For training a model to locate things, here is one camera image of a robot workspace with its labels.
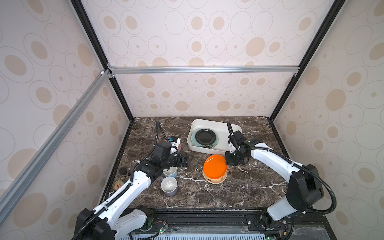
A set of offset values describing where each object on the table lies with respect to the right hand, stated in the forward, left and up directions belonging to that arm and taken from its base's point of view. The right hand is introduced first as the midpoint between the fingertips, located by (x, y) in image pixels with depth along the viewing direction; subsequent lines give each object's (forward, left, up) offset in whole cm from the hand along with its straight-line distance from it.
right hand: (226, 162), depth 86 cm
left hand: (-2, +20, +11) cm, 23 cm away
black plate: (+24, +11, -6) cm, 27 cm away
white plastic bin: (+17, -1, -7) cm, 18 cm away
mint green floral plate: (+18, +18, -7) cm, 27 cm away
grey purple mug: (-10, +33, -7) cm, 36 cm away
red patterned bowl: (+14, +28, -3) cm, 32 cm away
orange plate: (-1, +6, -6) cm, 9 cm away
